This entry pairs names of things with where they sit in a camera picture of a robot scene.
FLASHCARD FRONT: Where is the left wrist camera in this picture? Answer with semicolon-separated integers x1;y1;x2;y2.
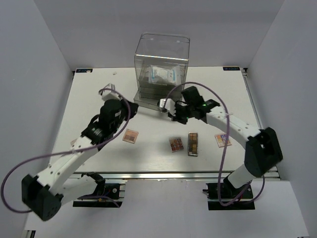
99;83;121;102

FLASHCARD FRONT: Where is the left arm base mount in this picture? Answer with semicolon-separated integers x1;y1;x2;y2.
72;179;125;208

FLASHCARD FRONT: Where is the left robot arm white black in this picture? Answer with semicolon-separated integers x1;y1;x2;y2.
22;99;139;221

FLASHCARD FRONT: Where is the long brown eyeshadow palette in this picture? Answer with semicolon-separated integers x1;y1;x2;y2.
187;132;198;157

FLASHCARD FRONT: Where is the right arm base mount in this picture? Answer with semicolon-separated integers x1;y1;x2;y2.
203;182;255;211

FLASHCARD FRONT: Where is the left blue table label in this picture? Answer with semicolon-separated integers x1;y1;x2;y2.
75;68;93;73

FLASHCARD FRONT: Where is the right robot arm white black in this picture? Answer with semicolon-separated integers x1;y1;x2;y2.
159;86;283;198

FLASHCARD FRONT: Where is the colourful pastel eyeshadow palette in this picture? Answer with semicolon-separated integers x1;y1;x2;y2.
214;133;226;148

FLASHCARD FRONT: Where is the cotton pad pack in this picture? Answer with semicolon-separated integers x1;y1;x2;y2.
158;65;181;85
149;65;173;84

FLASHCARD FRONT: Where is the right blue table label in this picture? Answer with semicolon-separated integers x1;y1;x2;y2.
223;66;240;71

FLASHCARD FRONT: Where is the clear acrylic drawer organizer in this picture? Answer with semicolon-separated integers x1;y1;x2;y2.
134;32;190;111

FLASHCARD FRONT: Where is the blue table label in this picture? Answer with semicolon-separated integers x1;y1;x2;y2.
223;66;240;71
75;68;93;73

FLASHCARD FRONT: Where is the four-pan brown eyeshadow palette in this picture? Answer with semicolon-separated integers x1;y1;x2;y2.
122;129;139;144

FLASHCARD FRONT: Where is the aluminium table rail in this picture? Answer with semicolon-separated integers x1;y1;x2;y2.
71;172;233;181

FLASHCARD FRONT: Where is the nine-pan pink eyeshadow palette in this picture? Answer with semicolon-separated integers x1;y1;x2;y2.
169;137;184;152

